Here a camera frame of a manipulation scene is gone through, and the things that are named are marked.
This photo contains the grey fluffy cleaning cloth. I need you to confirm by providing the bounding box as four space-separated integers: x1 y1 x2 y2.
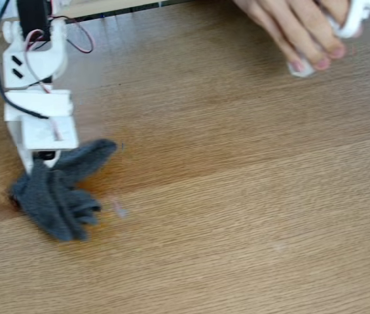
9 138 119 243

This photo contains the white leader arm handle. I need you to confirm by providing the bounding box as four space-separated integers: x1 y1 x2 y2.
285 0 370 79

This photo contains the person's hand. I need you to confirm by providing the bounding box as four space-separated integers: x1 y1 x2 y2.
232 0 352 72

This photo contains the red and white servo cable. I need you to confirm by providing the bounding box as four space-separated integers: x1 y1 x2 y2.
24 18 94 55

